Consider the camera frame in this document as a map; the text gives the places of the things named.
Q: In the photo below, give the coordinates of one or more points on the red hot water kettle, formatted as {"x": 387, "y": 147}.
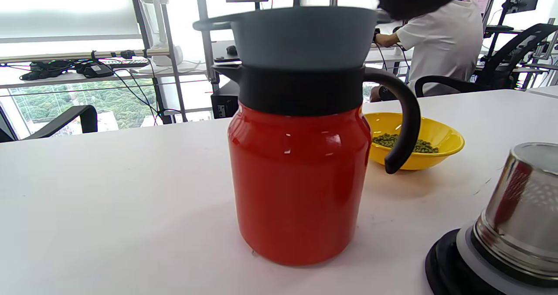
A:
{"x": 296, "y": 186}

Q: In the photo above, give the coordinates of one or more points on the grey-blue plastic funnel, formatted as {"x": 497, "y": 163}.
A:
{"x": 301, "y": 38}

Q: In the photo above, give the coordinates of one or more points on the pile of green mung beans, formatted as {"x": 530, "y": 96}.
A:
{"x": 420, "y": 146}

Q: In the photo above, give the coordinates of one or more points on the yellow plastic bowl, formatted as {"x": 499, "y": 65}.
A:
{"x": 444, "y": 149}

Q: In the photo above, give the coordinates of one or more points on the black kettle lid steel filter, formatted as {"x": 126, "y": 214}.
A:
{"x": 518, "y": 216}

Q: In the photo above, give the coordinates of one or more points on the black computer tower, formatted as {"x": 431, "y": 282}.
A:
{"x": 224, "y": 101}

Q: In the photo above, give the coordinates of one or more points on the black power adapter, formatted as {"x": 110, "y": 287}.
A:
{"x": 98, "y": 69}

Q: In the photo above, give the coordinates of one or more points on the black mesh office chair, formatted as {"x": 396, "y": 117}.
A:
{"x": 65, "y": 118}

